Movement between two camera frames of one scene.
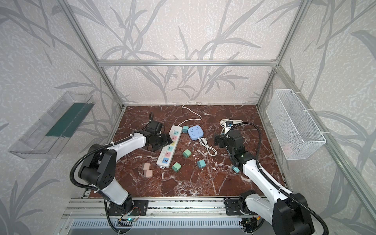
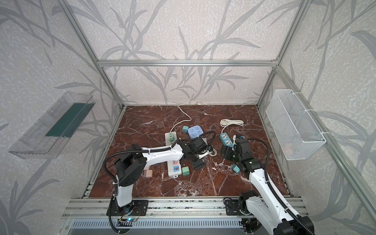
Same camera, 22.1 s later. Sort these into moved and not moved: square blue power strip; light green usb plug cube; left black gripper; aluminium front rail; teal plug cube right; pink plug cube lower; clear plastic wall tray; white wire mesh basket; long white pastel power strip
Moved: light green usb plug cube; left black gripper; long white pastel power strip
Not moved: square blue power strip; teal plug cube right; white wire mesh basket; clear plastic wall tray; aluminium front rail; pink plug cube lower
